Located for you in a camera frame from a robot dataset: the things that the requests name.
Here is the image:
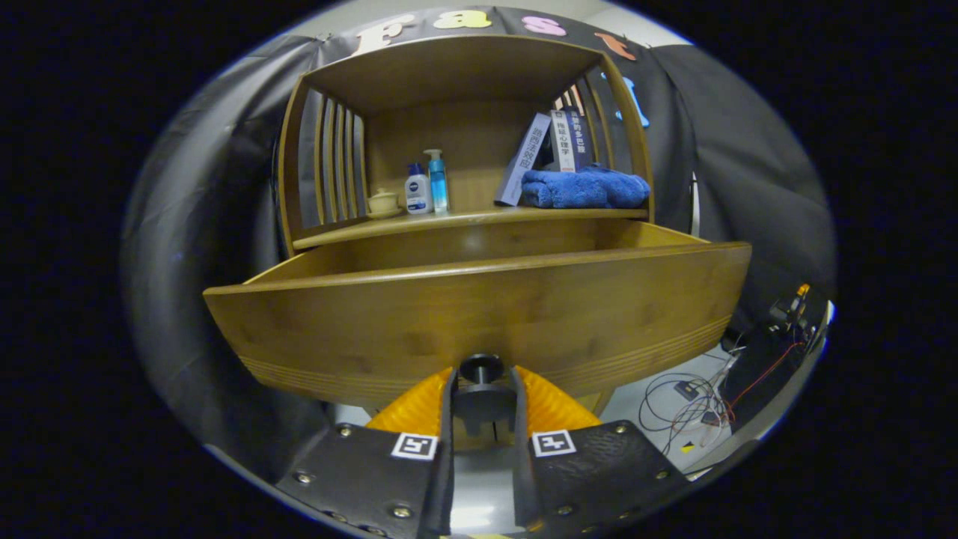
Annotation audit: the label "black drawer knob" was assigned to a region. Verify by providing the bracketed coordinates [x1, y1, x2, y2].
[454, 353, 517, 439]

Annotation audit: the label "wooden cabinet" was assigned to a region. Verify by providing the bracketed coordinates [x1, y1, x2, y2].
[277, 34, 656, 450]

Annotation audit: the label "black and orange device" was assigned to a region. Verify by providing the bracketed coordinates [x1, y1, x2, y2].
[767, 283, 817, 338]

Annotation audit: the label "wooden drawer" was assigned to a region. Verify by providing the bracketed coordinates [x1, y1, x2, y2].
[202, 221, 753, 412]

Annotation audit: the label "white spine book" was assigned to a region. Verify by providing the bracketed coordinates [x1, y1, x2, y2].
[551, 109, 577, 173]

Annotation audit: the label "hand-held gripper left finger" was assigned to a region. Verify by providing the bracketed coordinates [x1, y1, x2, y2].
[275, 367, 457, 539]

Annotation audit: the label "clear blue pump bottle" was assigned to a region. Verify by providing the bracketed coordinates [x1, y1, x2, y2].
[424, 148, 450, 216]

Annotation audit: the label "dark blue book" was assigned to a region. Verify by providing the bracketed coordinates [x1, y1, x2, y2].
[569, 107, 596, 169]

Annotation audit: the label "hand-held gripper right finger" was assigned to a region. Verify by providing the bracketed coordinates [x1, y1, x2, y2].
[511, 365, 693, 536]

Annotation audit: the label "white pump bottle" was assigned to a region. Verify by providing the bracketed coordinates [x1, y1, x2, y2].
[405, 162, 433, 216]

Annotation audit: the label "tangled floor cables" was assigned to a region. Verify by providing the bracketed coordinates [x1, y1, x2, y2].
[638, 329, 809, 454]

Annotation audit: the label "wooden countertop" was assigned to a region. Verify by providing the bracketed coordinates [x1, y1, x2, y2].
[292, 206, 649, 252]

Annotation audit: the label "beige lidded teacup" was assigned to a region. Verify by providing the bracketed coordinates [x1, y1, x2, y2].
[367, 187, 403, 219]

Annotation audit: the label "grey leaning book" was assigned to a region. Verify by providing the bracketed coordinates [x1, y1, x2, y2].
[495, 112, 552, 207]

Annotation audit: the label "blue folded towel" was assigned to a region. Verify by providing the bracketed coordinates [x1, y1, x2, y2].
[521, 165, 651, 210]

